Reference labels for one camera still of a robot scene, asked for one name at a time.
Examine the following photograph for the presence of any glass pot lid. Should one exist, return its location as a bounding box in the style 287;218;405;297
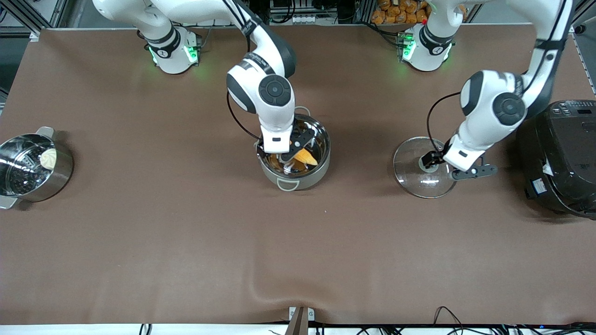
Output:
393;136;460;200

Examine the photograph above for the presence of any yellow corn cob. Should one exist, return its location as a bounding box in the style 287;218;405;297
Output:
292;147;319;167

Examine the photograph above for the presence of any steel steamer pot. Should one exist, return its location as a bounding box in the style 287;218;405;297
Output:
0;127;74;210

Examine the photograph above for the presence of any black rice cooker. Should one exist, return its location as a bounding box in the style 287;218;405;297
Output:
515;100;596;219

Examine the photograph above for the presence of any brown table mat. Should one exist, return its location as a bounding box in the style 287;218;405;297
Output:
0;24;596;325

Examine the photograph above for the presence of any bag of orange snacks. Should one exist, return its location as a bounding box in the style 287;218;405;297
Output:
371;0;430;25

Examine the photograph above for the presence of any steel pot with grey handles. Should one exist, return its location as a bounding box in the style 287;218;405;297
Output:
255;106;332;192

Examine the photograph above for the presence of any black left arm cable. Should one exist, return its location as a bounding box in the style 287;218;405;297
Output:
426;92;462;156

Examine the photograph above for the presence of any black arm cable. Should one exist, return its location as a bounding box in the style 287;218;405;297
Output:
226;91;262;141
426;92;462;156

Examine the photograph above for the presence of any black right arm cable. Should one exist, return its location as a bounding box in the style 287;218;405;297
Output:
226;91;262;141

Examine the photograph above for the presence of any black looped cable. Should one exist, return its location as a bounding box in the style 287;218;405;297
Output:
433;306;467;326

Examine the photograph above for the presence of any metal table edge bracket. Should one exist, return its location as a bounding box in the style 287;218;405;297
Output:
288;306;316;335

